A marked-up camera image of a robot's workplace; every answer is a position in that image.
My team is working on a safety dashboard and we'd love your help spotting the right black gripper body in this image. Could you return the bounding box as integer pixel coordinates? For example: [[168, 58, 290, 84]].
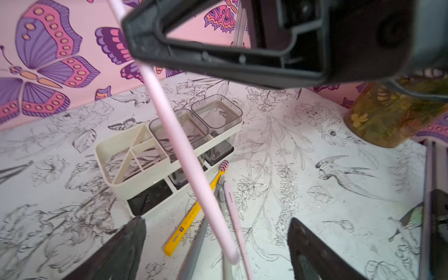
[[241, 1, 448, 102]]

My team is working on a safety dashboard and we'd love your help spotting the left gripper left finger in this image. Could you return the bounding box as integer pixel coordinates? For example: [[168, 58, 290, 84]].
[[65, 217, 147, 280]]

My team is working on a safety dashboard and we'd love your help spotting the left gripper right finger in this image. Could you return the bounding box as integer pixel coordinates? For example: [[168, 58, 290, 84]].
[[287, 218, 366, 280]]

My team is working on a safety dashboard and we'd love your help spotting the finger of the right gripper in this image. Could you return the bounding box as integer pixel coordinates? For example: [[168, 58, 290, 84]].
[[121, 1, 327, 89]]

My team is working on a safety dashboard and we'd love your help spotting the grey toothbrush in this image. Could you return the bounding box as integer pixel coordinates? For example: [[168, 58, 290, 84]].
[[176, 174, 225, 280]]

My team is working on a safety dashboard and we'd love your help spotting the pink toothbrush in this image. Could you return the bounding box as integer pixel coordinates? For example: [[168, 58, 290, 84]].
[[223, 181, 254, 280], [106, 0, 240, 265]]

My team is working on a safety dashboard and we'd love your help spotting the white toothbrush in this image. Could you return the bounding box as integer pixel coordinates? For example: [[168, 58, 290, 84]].
[[218, 189, 233, 280]]

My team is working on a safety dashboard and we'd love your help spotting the cream toothbrush holder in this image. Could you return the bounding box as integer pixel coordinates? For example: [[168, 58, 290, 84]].
[[95, 107, 242, 217]]

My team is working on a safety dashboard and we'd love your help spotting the yellow toothbrush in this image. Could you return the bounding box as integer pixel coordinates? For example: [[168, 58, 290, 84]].
[[164, 161, 229, 256]]

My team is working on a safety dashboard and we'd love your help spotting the artificial plant bouquet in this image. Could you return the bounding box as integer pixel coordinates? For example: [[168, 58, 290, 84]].
[[344, 68, 448, 148]]

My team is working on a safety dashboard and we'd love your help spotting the smoky clear cup right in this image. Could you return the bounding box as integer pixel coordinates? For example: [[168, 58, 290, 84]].
[[191, 94, 243, 166]]

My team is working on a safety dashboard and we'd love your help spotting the smoky clear cup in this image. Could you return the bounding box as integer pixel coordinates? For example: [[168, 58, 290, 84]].
[[191, 94, 243, 166], [148, 108, 211, 188]]

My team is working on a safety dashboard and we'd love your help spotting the smoky clear cup left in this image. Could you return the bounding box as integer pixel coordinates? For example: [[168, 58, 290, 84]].
[[148, 108, 211, 188]]

